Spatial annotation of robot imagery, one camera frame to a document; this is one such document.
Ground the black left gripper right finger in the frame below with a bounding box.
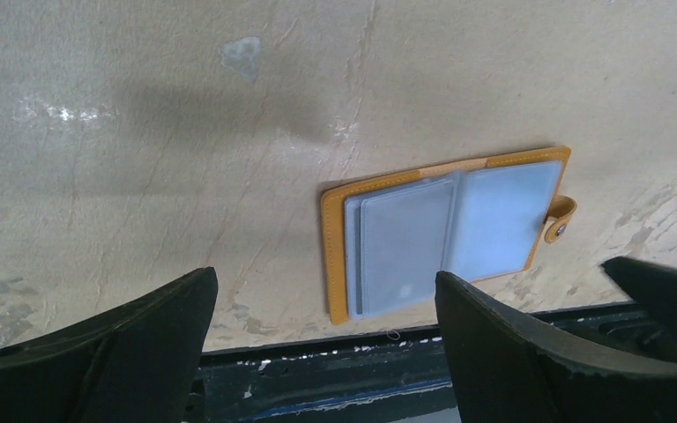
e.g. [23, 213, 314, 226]
[435, 271, 677, 422]

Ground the yellow leather card holder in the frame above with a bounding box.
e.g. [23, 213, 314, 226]
[320, 146, 577, 325]

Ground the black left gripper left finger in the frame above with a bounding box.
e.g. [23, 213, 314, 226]
[0, 267, 218, 422]

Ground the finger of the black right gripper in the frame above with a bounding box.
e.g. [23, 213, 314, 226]
[601, 256, 677, 342]

